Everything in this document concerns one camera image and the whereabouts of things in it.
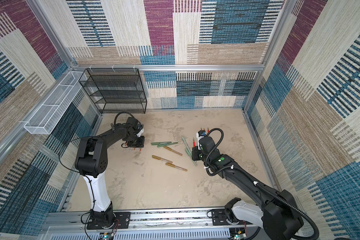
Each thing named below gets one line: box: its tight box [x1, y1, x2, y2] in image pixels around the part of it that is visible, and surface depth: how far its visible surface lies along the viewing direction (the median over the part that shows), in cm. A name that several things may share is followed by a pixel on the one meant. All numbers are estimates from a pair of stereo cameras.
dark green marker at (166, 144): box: [157, 142, 178, 148], surface depth 102 cm
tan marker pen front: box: [165, 162, 188, 172], surface depth 92 cm
